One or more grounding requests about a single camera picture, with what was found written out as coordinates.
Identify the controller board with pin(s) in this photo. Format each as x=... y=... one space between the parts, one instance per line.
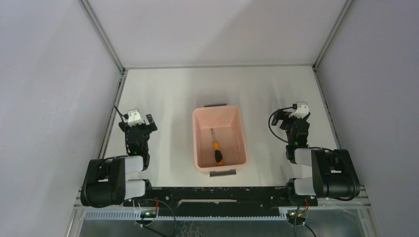
x=148 y=214
x=292 y=214

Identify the yellow black screwdriver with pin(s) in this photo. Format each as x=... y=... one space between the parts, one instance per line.
x=217 y=153

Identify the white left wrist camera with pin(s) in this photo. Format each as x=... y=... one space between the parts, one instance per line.
x=134 y=118

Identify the right controller board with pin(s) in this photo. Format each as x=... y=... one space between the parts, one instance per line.
x=292 y=214

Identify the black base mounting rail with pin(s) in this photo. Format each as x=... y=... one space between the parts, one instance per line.
x=221 y=201

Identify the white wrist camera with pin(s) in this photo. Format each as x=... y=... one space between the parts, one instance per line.
x=300 y=110
x=134 y=118

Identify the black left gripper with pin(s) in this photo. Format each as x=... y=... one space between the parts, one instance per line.
x=138 y=127

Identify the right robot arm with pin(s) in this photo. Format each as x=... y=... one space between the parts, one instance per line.
x=333 y=173

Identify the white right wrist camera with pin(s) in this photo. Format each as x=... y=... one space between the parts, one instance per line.
x=300 y=110

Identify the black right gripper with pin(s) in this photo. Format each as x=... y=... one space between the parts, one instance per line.
x=278 y=115

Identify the left controller board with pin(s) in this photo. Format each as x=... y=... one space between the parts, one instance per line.
x=148 y=214

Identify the pink plastic bin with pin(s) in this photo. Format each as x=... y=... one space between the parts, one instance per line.
x=226 y=120

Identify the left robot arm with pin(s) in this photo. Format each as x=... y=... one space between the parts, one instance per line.
x=105 y=181

